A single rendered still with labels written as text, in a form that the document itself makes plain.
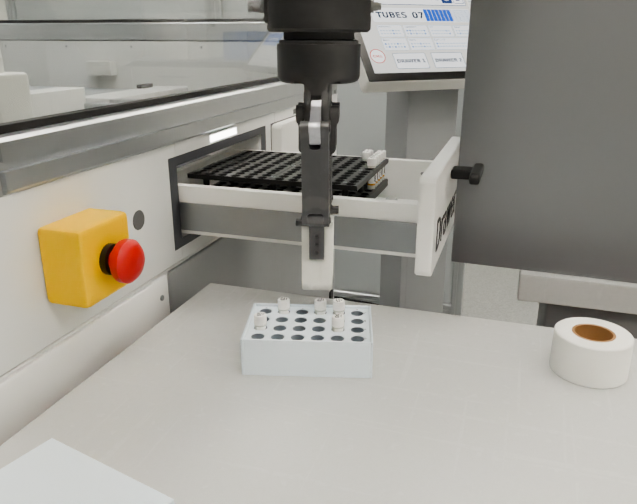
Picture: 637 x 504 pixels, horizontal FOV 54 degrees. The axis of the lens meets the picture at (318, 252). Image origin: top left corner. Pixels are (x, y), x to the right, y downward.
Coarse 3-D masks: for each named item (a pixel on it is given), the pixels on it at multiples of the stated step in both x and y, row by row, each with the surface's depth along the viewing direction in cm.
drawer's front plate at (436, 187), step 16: (448, 144) 83; (448, 160) 73; (432, 176) 64; (448, 176) 74; (432, 192) 64; (448, 192) 76; (432, 208) 64; (448, 208) 78; (432, 224) 65; (448, 224) 80; (416, 240) 66; (432, 240) 66; (416, 256) 67; (432, 256) 67; (416, 272) 67; (432, 272) 68
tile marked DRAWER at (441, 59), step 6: (432, 54) 155; (438, 54) 156; (444, 54) 157; (450, 54) 157; (456, 54) 158; (438, 60) 155; (444, 60) 156; (450, 60) 156; (456, 60) 157; (462, 60) 158; (438, 66) 154; (444, 66) 155; (450, 66) 156; (456, 66) 156; (462, 66) 157
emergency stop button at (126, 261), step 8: (120, 240) 55; (128, 240) 55; (120, 248) 54; (128, 248) 54; (136, 248) 55; (112, 256) 54; (120, 256) 54; (128, 256) 54; (136, 256) 55; (144, 256) 57; (112, 264) 54; (120, 264) 54; (128, 264) 54; (136, 264) 55; (112, 272) 54; (120, 272) 54; (128, 272) 55; (136, 272) 56; (120, 280) 55; (128, 280) 55
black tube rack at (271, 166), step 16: (224, 160) 87; (240, 160) 87; (256, 160) 87; (272, 160) 87; (288, 160) 87; (336, 160) 87; (352, 160) 87; (192, 176) 79; (208, 176) 78; (224, 176) 77; (240, 176) 77; (256, 176) 77; (272, 176) 77; (288, 176) 77; (336, 176) 77; (336, 192) 82; (352, 192) 82; (368, 192) 81
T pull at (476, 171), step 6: (456, 168) 76; (462, 168) 76; (468, 168) 76; (474, 168) 76; (480, 168) 76; (456, 174) 76; (462, 174) 75; (468, 174) 75; (474, 174) 73; (480, 174) 74; (474, 180) 73
